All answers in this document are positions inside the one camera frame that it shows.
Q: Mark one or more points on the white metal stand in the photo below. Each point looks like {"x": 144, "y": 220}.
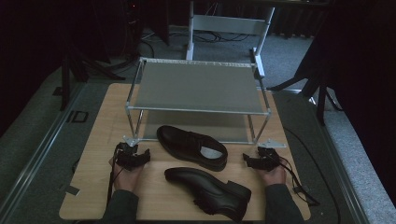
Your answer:
{"x": 229, "y": 25}

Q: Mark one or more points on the person's left hand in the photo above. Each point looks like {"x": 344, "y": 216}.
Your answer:
{"x": 126, "y": 179}

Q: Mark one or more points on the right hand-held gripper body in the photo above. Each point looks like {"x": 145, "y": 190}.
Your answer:
{"x": 265, "y": 162}

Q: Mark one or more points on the person's right hand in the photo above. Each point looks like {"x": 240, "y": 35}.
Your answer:
{"x": 274, "y": 175}

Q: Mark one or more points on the metal shoe rack grey shelves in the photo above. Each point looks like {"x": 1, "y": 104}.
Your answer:
{"x": 199, "y": 85}

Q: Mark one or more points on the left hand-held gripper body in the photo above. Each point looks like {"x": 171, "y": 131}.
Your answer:
{"x": 128, "y": 160}

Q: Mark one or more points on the black leather dress shoe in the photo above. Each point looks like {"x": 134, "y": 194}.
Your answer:
{"x": 182, "y": 143}
{"x": 208, "y": 186}

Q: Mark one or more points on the black tripod stand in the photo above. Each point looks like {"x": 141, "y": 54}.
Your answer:
{"x": 67, "y": 81}
{"x": 320, "y": 99}

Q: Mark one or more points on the grey tape piece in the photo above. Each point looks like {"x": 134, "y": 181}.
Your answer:
{"x": 72, "y": 190}

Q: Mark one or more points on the aluminium floor rail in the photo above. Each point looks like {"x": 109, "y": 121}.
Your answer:
{"x": 339, "y": 168}
{"x": 40, "y": 146}

